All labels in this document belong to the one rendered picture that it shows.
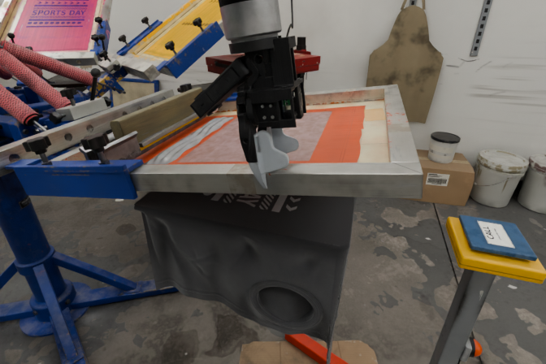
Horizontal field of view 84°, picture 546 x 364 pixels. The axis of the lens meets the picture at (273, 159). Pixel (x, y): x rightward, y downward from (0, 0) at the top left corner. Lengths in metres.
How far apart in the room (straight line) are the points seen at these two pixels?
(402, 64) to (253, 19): 2.32
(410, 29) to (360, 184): 2.26
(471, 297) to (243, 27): 0.68
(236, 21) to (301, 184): 0.24
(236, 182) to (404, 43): 2.29
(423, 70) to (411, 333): 1.83
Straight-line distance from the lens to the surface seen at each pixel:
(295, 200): 0.71
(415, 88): 2.68
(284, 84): 0.41
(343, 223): 0.66
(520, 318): 2.06
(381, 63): 2.64
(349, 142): 0.64
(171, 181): 0.56
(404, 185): 0.44
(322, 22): 2.71
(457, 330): 0.86
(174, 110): 0.89
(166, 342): 1.67
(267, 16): 0.40
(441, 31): 2.72
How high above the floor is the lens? 1.34
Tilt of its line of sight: 26 degrees down
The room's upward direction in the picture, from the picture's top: straight up
